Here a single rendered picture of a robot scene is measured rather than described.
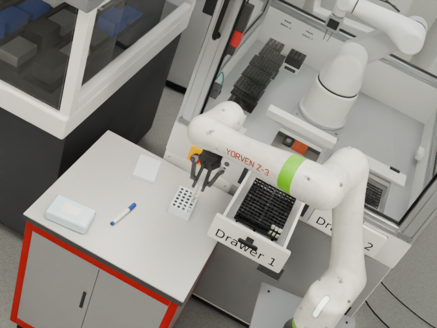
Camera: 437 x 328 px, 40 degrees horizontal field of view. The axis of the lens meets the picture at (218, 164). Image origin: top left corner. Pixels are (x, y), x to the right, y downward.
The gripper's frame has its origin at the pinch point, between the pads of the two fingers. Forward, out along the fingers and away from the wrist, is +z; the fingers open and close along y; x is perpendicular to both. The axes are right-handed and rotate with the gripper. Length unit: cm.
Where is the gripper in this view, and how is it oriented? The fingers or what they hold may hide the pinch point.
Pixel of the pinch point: (198, 189)
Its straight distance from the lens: 223.7
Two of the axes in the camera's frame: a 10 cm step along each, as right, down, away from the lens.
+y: -9.1, -4.1, 0.2
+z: -3.1, 7.1, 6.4
